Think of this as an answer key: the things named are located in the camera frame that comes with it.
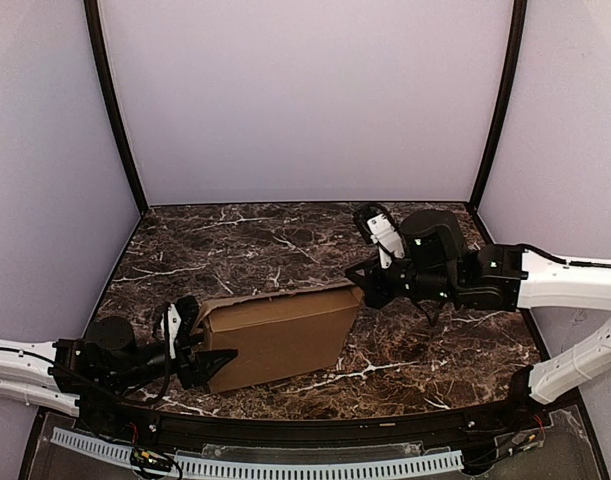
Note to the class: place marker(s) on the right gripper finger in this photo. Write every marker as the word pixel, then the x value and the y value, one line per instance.
pixel 361 277
pixel 373 263

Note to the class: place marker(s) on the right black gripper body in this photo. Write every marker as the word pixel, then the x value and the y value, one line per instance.
pixel 375 282

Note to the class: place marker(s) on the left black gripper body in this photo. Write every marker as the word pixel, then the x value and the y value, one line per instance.
pixel 186 353

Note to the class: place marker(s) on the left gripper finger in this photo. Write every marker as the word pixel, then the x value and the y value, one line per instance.
pixel 210 362
pixel 192 339

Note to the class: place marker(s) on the brown cardboard box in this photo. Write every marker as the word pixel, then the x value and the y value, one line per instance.
pixel 279 335

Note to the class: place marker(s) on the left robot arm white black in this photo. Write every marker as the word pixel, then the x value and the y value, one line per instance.
pixel 107 365

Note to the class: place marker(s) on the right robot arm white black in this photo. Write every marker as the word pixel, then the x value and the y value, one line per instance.
pixel 425 258

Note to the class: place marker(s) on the left small circuit board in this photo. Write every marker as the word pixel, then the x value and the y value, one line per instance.
pixel 150 461

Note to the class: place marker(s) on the small circuit board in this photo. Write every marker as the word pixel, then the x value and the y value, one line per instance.
pixel 150 461
pixel 520 443

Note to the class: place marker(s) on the right small circuit board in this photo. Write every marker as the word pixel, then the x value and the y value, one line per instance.
pixel 520 443

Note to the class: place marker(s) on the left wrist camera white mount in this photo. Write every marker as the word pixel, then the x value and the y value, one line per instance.
pixel 180 317

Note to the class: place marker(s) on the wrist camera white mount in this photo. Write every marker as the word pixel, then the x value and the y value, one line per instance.
pixel 377 226
pixel 180 317

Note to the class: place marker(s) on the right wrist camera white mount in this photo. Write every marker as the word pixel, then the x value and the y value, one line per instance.
pixel 377 226

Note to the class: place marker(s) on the black front frame rail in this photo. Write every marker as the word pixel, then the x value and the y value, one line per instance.
pixel 464 427

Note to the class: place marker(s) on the white slotted cable duct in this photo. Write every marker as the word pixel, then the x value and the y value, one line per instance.
pixel 228 462

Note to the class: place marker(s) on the right black frame post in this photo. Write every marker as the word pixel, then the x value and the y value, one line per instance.
pixel 510 63

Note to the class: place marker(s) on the black frame post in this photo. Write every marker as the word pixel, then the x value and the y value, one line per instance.
pixel 110 99
pixel 510 63

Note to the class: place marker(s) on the left black frame post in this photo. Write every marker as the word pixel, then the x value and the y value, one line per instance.
pixel 110 99

